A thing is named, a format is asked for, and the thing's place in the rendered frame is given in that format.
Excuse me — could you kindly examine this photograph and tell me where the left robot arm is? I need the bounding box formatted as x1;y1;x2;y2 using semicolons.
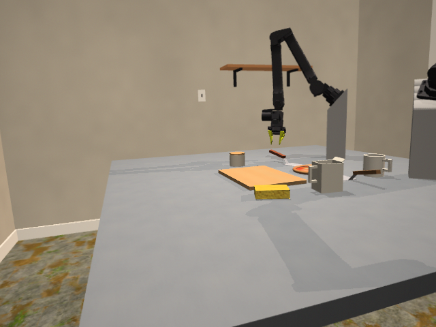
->
417;64;436;101

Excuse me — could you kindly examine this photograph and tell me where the wooden cutting board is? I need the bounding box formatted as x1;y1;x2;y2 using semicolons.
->
218;166;307;190

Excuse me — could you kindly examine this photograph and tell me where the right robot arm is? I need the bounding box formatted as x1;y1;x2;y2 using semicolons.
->
262;28;344;127

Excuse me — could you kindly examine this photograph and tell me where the grey square mug with handle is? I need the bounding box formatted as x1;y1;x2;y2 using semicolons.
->
308;157;345;193

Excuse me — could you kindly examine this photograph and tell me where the margherita pizza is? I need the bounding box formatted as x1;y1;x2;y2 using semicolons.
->
293;165;312;174

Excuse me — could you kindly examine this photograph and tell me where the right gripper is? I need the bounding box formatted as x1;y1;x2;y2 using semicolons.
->
268;127;286;145

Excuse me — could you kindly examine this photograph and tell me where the yellow sponge block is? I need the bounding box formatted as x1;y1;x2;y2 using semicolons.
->
254;185;290;199

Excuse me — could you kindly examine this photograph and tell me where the white spatula with wooden handle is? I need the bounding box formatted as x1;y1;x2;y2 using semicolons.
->
343;170;381;181

